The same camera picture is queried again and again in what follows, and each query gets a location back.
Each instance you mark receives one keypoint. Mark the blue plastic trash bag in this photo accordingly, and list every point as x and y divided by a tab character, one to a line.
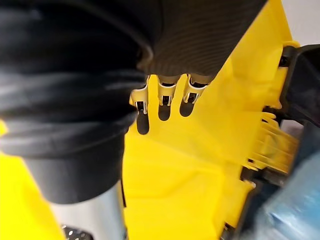
295	215

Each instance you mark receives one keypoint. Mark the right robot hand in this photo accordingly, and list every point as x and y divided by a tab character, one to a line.
75	100

